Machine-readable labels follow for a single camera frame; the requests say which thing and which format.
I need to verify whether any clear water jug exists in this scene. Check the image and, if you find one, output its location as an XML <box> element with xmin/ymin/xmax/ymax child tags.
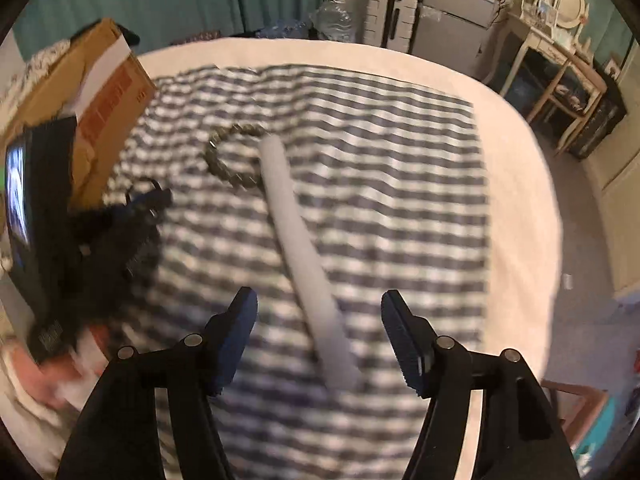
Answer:
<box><xmin>312</xmin><ymin>0</ymin><xmax>357</xmax><ymax>43</ymax></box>

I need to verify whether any long grey tube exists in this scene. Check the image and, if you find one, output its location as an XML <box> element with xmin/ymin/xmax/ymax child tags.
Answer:
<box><xmin>257</xmin><ymin>136</ymin><xmax>363</xmax><ymax>391</ymax></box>

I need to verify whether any dark bead bracelet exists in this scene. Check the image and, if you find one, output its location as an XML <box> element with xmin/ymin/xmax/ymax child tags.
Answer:
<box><xmin>205</xmin><ymin>125</ymin><xmax>273</xmax><ymax>188</ymax></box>

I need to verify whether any silver fridge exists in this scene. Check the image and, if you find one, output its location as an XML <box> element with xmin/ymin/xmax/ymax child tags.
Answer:
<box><xmin>411</xmin><ymin>0</ymin><xmax>506</xmax><ymax>78</ymax></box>

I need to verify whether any person's left hand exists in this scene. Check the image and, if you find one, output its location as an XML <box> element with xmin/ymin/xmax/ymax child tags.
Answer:
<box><xmin>10</xmin><ymin>345</ymin><xmax>73</xmax><ymax>408</ymax></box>

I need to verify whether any wooden furniture piece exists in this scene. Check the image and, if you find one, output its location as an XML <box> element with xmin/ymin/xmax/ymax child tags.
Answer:
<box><xmin>542</xmin><ymin>380</ymin><xmax>613</xmax><ymax>461</ymax></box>

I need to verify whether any checkered cloth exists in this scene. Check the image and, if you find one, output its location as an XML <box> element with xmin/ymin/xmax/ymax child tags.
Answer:
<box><xmin>102</xmin><ymin>64</ymin><xmax>491</xmax><ymax>480</ymax></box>

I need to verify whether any cream dressing table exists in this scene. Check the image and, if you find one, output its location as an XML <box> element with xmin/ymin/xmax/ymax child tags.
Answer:
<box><xmin>482</xmin><ymin>0</ymin><xmax>598</xmax><ymax>93</ymax></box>

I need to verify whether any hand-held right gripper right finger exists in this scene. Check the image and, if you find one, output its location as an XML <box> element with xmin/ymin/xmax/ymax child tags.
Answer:
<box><xmin>381</xmin><ymin>290</ymin><xmax>581</xmax><ymax>480</ymax></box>

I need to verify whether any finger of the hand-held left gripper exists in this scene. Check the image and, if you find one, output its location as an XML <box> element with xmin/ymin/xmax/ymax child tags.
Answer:
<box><xmin>102</xmin><ymin>177</ymin><xmax>173</xmax><ymax>226</ymax></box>
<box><xmin>95</xmin><ymin>222</ymin><xmax>161</xmax><ymax>286</ymax></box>

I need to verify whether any black shelf unit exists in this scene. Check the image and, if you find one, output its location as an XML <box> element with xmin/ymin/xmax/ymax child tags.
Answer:
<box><xmin>570</xmin><ymin>80</ymin><xmax>628</xmax><ymax>161</ymax></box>

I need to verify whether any floral printed fabric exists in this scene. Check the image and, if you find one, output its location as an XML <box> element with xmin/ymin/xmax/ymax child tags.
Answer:
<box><xmin>10</xmin><ymin>42</ymin><xmax>76</xmax><ymax>106</ymax></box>

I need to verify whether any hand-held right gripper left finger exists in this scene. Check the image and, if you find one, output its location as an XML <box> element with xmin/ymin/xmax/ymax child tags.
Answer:
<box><xmin>55</xmin><ymin>287</ymin><xmax>258</xmax><ymax>480</ymax></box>

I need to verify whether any white suitcase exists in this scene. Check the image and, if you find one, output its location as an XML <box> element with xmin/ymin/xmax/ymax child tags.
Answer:
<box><xmin>361</xmin><ymin>0</ymin><xmax>420</xmax><ymax>53</ymax></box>

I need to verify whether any brown cardboard box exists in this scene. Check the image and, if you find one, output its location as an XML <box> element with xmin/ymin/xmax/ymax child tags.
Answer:
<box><xmin>2</xmin><ymin>17</ymin><xmax>158</xmax><ymax>211</ymax></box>

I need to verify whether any wooden chair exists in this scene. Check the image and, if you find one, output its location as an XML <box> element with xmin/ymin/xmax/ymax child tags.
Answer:
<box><xmin>525</xmin><ymin>52</ymin><xmax>608</xmax><ymax>156</ymax></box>

